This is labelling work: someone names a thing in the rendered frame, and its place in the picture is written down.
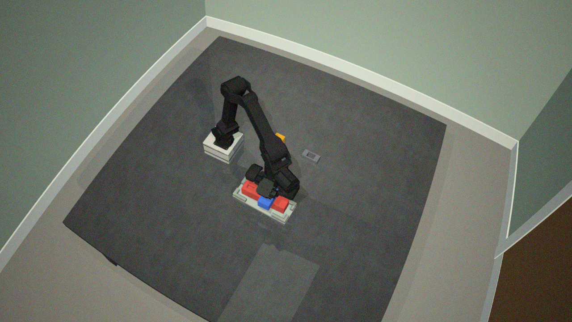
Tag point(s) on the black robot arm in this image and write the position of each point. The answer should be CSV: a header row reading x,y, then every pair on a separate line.
x,y
272,148

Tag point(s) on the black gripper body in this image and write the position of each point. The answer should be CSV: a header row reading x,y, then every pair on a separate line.
x,y
253,174

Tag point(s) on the yellow rectangular block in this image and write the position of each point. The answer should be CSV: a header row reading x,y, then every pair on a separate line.
x,y
281,136

